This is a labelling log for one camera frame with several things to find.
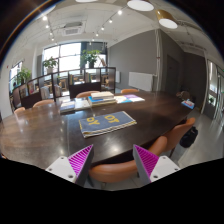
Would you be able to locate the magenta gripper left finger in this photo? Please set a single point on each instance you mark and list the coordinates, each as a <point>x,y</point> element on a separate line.
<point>75,167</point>

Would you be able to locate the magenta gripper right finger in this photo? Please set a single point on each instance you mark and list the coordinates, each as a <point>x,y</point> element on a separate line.
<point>151,167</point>

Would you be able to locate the blue towel with yellow letters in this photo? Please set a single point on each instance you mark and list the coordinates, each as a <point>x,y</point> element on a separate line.
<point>102,124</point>

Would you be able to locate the orange chair front centre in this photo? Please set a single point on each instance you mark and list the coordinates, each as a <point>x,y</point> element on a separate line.
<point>112,173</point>

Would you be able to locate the orange chair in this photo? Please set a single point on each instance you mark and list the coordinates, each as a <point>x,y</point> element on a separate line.
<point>43,102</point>
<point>123,91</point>
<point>21,109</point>
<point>86,94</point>
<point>112,173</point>
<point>174,136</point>

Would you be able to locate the orange chair front right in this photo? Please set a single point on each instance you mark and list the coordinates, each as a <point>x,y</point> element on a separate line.
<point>174,136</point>

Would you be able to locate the black bag on floor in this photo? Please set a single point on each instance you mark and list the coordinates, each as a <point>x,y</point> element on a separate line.
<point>189,137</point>

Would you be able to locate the stack of books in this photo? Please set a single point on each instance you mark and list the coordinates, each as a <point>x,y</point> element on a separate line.
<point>101,98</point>

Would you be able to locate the orange chair far left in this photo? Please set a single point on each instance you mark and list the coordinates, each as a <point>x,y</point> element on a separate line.
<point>43,102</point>

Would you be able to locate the orange chair far centre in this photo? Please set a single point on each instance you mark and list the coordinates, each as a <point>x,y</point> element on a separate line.
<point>86,94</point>

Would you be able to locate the purple and blue papers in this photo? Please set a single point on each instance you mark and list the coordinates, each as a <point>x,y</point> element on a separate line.
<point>128,98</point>

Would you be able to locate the blue item on table edge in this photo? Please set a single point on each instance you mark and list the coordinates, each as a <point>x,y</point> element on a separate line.
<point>188,104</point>

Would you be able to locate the orange chair leftmost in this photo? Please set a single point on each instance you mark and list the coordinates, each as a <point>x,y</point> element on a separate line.
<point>21,109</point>

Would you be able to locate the orange chair far right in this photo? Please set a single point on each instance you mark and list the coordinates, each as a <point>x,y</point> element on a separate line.
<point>123,91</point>

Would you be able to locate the dark shelf divider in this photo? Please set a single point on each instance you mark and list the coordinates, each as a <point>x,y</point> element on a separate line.
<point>68,83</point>

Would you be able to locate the white radiator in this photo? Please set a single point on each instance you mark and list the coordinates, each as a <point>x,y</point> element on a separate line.
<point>142,81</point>

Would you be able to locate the potted plant far left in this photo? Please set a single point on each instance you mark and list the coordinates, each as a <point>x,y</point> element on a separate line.
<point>23,76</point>

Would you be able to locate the potted plant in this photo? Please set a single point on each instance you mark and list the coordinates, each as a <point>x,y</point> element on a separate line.
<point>88,57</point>
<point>49,64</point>
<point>23,76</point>

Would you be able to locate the potted plant centre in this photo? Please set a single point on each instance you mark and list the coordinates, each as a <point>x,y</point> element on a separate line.
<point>88,57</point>

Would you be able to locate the ceiling air conditioner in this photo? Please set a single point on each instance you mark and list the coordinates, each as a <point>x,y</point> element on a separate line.
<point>71,29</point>

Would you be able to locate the gold round ceiling lamp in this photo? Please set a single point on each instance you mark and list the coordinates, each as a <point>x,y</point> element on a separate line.
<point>166,19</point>

